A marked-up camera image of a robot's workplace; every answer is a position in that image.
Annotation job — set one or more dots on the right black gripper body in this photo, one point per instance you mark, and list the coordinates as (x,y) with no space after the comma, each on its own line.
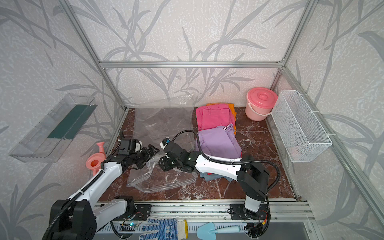
(167,164)

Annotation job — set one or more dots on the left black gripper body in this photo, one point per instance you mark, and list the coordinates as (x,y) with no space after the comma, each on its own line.
(139,158)

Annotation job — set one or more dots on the red garment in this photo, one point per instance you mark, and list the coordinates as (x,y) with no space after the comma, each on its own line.
(229,154)

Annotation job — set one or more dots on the blue towel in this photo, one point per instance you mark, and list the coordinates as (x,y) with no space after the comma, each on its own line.
(210,177)

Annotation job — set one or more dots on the lilac garment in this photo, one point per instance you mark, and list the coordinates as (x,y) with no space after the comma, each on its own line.
(218,138)

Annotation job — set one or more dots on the pink garment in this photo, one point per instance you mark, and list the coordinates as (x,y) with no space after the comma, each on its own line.
(215,115)

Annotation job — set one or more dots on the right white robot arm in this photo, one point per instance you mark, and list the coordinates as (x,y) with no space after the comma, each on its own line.
(255,177)

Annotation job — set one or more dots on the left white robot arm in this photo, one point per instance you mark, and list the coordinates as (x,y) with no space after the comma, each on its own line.
(77,217)

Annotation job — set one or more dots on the pink watering can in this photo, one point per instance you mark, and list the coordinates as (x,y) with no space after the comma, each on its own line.
(93,163)

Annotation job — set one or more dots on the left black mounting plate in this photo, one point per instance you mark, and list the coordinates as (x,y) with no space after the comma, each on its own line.
(142,212)

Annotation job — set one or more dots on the black mounting plate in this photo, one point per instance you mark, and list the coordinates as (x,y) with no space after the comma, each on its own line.
(239,212)
(142,212)

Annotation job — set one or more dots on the blue dotted work glove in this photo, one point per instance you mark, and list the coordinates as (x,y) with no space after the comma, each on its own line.
(164,229)

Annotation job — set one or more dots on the light blue toy shovel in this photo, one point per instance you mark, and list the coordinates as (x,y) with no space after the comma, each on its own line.
(208,231)

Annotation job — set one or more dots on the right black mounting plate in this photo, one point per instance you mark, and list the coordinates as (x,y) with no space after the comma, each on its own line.
(239,212)

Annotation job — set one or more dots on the pink lidded bucket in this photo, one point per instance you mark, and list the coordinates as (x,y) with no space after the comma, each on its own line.
(260,102)

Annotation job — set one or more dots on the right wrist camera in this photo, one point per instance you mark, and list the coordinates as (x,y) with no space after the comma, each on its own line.
(164,142)

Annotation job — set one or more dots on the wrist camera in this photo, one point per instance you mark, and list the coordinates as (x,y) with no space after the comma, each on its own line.
(164,142)
(137,145)

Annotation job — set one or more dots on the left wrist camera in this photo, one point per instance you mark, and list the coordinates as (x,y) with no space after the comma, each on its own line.
(137,145)

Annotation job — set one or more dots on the clear plastic wall shelf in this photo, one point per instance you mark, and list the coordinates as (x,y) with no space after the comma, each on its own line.
(50,138)

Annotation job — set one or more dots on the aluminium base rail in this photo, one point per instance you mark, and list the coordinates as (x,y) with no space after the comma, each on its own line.
(204,211)

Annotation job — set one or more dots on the white wire mesh basket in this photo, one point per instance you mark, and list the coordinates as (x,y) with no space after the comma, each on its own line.
(302,134)

